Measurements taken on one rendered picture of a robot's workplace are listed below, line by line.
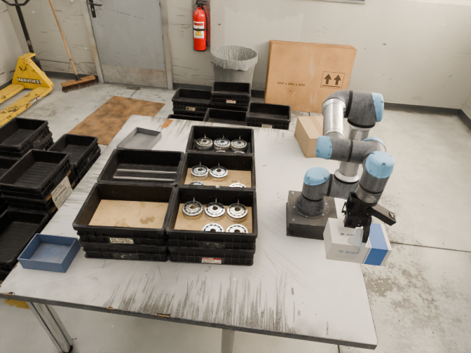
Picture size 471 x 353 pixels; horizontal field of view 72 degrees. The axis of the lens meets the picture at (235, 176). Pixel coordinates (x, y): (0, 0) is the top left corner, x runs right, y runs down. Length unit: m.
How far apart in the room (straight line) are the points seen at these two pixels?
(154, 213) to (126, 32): 3.47
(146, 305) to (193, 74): 3.70
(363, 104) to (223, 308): 1.02
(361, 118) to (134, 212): 1.13
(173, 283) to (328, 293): 0.69
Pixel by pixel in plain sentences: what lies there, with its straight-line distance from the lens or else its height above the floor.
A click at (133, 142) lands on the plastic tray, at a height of 0.70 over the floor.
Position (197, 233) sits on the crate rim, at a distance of 1.43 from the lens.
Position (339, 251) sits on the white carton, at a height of 1.10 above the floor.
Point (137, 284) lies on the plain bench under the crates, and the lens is 1.58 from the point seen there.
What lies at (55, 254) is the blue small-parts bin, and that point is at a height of 0.70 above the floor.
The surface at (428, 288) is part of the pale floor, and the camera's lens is 2.79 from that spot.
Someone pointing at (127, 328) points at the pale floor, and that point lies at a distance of 2.29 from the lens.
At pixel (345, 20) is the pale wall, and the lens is 4.48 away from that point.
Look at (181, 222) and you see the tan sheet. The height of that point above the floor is 0.83.
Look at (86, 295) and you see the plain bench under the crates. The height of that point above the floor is 0.70.
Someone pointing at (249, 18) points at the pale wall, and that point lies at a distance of 4.42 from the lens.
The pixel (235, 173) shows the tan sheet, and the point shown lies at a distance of 1.88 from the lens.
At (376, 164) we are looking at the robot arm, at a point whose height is 1.46.
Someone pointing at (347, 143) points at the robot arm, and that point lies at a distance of 1.11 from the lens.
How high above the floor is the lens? 2.00
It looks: 39 degrees down
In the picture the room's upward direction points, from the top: 3 degrees clockwise
